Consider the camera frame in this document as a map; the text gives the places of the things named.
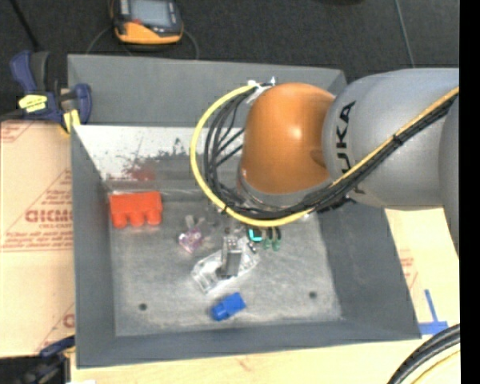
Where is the clear plastic container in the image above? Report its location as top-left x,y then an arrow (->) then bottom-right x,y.
190,249 -> 262,294

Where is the blue toy block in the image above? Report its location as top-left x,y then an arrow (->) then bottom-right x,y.
210,291 -> 247,322

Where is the grey metal bin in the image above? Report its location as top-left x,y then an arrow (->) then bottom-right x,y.
66,54 -> 423,368

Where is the red toy block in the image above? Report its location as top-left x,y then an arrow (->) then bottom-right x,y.
108,190 -> 164,229

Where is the clear pink plastic piece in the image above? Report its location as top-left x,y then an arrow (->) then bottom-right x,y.
178,214 -> 206,254

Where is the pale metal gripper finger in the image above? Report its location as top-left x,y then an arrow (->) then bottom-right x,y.
221,236 -> 233,278
231,238 -> 244,276

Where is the brown cardboard board red print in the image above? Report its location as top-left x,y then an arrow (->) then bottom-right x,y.
0,118 -> 460,360

